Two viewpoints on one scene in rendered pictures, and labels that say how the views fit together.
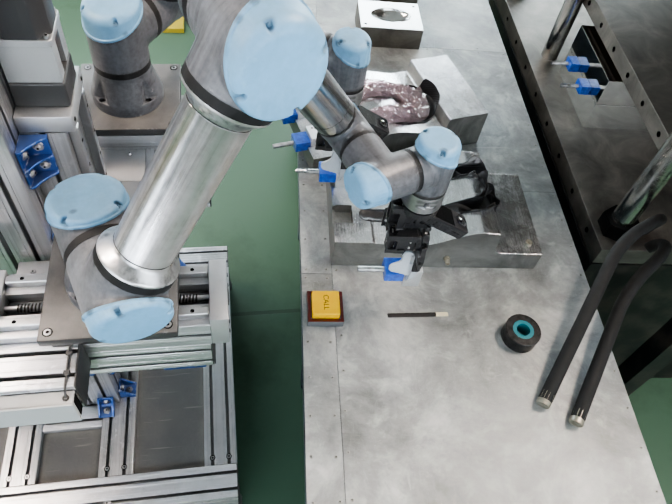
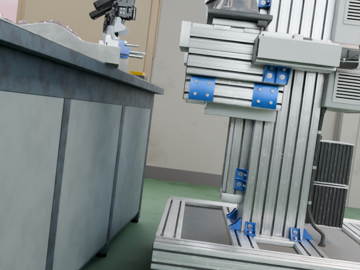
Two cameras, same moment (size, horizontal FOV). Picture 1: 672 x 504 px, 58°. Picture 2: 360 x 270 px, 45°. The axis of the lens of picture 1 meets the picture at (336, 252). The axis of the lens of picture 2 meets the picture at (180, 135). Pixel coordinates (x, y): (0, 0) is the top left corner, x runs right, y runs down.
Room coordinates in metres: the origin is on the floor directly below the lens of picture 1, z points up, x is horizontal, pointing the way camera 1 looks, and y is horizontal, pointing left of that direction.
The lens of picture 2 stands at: (2.58, 0.87, 0.67)
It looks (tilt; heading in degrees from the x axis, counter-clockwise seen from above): 3 degrees down; 198
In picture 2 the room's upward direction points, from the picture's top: 7 degrees clockwise
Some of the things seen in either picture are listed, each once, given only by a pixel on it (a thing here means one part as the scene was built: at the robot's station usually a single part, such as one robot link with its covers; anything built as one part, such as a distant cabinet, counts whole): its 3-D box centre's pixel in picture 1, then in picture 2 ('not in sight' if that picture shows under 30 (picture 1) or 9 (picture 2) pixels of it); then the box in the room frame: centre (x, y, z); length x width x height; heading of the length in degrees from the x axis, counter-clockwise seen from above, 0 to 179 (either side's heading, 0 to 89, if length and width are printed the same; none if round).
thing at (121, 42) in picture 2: (323, 171); (122, 44); (1.02, 0.06, 0.91); 0.13 x 0.05 x 0.05; 102
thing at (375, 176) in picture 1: (377, 172); not in sight; (0.71, -0.04, 1.25); 0.11 x 0.11 x 0.08; 37
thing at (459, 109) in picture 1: (383, 111); (45, 40); (1.34, -0.06, 0.85); 0.50 x 0.26 x 0.11; 119
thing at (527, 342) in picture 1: (520, 333); not in sight; (0.73, -0.44, 0.82); 0.08 x 0.08 x 0.04
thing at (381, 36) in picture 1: (388, 24); not in sight; (1.80, -0.03, 0.83); 0.20 x 0.15 x 0.07; 102
